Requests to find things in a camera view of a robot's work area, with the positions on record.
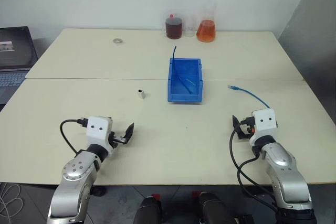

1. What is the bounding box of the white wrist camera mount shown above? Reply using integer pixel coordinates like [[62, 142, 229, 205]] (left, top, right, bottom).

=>
[[248, 108, 279, 144], [86, 115, 114, 154]]

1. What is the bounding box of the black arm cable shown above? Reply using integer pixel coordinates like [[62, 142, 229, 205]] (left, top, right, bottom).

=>
[[59, 117, 89, 155], [229, 129, 279, 216]]

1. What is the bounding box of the white floor cable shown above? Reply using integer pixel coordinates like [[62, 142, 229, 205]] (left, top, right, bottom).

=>
[[0, 182, 25, 224]]

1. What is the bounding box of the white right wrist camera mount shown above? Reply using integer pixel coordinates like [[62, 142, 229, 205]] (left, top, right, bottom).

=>
[[248, 108, 279, 144]]

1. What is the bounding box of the beaker with brown liquid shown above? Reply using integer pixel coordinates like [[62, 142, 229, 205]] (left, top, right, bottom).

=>
[[164, 13, 184, 40]]

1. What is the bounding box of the blue Ethernet cable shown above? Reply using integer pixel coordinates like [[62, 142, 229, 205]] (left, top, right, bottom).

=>
[[227, 84, 273, 110]]

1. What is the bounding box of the blue plastic storage bin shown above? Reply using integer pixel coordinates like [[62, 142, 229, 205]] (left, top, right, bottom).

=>
[[166, 58, 205, 105]]

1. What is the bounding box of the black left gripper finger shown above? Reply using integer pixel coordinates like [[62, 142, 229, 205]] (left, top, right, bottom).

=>
[[122, 122, 135, 145]]

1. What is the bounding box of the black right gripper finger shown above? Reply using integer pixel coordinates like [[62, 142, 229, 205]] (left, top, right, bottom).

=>
[[237, 126, 250, 140], [232, 114, 242, 131]]

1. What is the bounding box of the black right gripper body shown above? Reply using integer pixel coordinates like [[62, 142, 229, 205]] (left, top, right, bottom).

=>
[[240, 115, 257, 137]]

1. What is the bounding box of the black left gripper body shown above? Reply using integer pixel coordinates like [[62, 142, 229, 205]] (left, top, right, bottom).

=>
[[108, 130, 127, 149]]

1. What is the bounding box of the flask with orange liquid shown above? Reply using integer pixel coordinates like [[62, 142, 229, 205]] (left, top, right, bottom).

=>
[[196, 3, 218, 43]]

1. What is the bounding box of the empty clear glass beaker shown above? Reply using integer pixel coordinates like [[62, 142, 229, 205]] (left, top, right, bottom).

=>
[[183, 16, 197, 38]]

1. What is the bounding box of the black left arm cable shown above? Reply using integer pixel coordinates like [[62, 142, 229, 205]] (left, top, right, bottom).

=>
[[59, 117, 89, 155]]

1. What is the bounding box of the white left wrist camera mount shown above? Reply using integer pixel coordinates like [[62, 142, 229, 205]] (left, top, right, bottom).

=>
[[86, 115, 114, 154]]

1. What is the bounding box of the dark rounded shape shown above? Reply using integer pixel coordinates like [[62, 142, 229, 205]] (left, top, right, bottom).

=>
[[133, 194, 163, 224], [192, 190, 253, 224]]

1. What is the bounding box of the grey laptop computer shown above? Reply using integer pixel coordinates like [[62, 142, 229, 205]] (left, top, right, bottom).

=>
[[0, 26, 39, 104]]

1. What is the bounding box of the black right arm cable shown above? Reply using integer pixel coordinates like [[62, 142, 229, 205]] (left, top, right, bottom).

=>
[[229, 129, 279, 216]]

